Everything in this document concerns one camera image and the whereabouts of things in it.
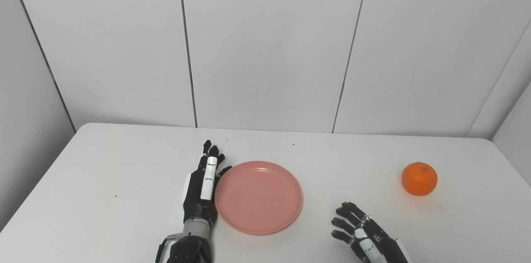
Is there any orange fruit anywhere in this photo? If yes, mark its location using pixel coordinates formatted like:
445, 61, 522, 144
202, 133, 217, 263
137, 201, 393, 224
401, 162, 438, 196

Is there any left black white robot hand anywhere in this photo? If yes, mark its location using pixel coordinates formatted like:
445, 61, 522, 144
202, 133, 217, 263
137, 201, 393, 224
183, 140, 233, 226

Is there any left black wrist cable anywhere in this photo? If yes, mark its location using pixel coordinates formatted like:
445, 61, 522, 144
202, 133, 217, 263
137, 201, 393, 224
155, 234, 184, 263

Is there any pink round plate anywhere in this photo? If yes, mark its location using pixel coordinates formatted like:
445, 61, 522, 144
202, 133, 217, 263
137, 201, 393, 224
214, 161, 304, 236

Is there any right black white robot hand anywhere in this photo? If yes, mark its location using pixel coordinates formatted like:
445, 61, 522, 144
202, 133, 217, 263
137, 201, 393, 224
331, 202, 413, 263

